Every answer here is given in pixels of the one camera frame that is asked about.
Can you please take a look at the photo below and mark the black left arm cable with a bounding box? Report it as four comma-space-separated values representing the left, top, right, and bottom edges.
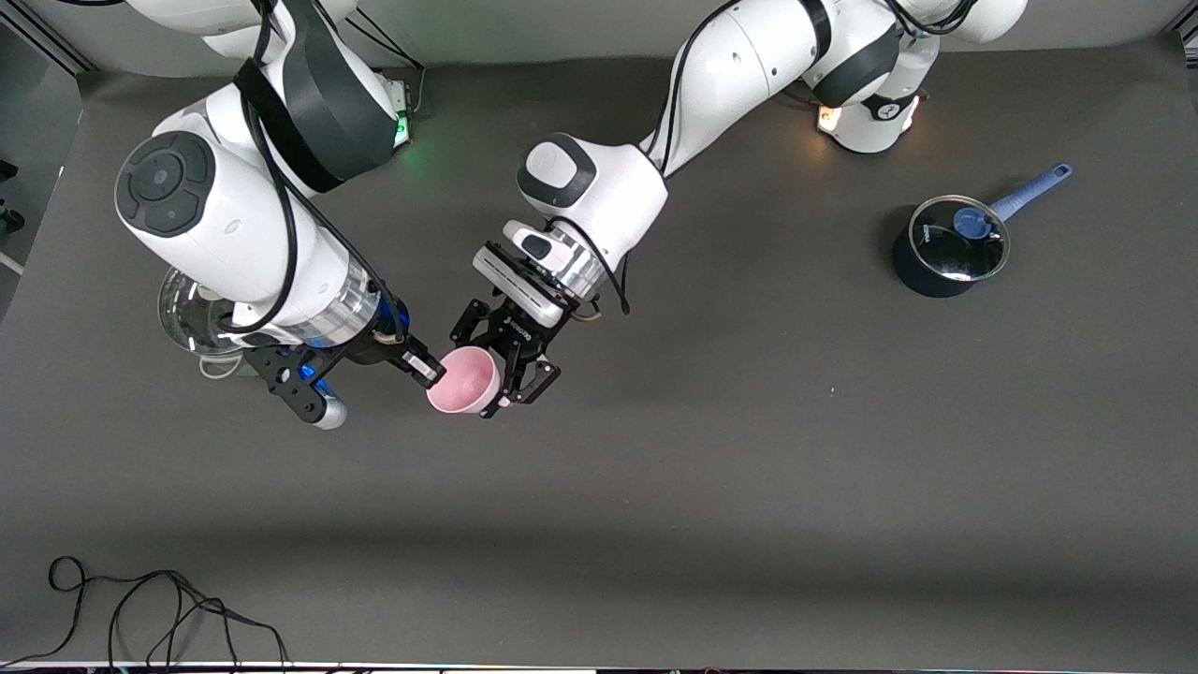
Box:
548, 0, 984, 317

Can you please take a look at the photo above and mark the dark blue saucepan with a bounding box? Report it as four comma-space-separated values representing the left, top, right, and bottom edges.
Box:
891, 164, 1074, 299

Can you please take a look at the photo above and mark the dark grey table mat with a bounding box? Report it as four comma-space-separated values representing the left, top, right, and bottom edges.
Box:
0, 33, 1198, 670

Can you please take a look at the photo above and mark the glass lid with blue knob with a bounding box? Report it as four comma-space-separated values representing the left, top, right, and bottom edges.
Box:
908, 195, 1012, 284

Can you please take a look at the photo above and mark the thin black loose cable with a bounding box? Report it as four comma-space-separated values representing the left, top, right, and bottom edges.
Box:
0, 556, 291, 670

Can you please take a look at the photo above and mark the pale grey two-handled pot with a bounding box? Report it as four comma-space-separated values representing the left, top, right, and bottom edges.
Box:
157, 267, 249, 380

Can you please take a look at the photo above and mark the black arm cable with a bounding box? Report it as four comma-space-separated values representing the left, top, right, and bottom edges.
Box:
548, 0, 984, 317
217, 0, 399, 343

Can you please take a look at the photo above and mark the glass lid with beige knob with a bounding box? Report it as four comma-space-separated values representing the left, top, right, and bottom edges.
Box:
157, 267, 246, 357

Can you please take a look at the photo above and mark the pink plastic cup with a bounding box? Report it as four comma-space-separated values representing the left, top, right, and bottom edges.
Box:
426, 346, 504, 416

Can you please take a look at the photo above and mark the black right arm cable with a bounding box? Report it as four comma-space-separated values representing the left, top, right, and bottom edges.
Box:
217, 0, 399, 343

